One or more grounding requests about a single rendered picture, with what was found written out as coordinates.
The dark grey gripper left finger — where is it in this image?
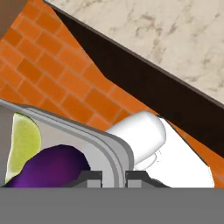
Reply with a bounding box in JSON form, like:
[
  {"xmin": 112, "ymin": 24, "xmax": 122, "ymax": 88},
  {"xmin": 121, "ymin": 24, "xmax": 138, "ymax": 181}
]
[{"xmin": 61, "ymin": 170, "xmax": 103, "ymax": 189}]

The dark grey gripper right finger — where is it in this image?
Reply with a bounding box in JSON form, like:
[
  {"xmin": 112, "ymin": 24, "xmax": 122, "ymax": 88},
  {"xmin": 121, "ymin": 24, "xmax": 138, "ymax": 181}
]
[{"xmin": 125, "ymin": 171, "xmax": 172, "ymax": 189}]

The grey vegetable container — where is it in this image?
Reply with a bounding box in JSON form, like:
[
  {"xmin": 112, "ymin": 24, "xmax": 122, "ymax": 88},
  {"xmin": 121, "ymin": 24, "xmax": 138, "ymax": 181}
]
[{"xmin": 0, "ymin": 99, "xmax": 136, "ymax": 189}]

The purple eggplant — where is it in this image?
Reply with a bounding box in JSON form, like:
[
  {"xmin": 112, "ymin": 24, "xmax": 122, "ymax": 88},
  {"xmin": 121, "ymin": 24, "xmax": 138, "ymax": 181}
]
[{"xmin": 2, "ymin": 143, "xmax": 92, "ymax": 189}]

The yellow-green lemon wedge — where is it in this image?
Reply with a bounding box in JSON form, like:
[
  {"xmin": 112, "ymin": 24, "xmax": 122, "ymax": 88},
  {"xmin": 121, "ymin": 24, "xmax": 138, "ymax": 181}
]
[{"xmin": 4, "ymin": 112, "xmax": 43, "ymax": 185}]

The white rounded cylinder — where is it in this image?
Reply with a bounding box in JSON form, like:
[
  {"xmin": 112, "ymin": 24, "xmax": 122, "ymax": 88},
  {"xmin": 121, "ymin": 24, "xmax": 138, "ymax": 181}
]
[{"xmin": 105, "ymin": 110, "xmax": 167, "ymax": 171}]

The dark brown counter cabinet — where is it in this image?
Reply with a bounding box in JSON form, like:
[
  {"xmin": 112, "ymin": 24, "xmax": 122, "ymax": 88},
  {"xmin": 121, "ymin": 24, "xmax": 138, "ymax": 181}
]
[{"xmin": 43, "ymin": 0, "xmax": 224, "ymax": 160}]

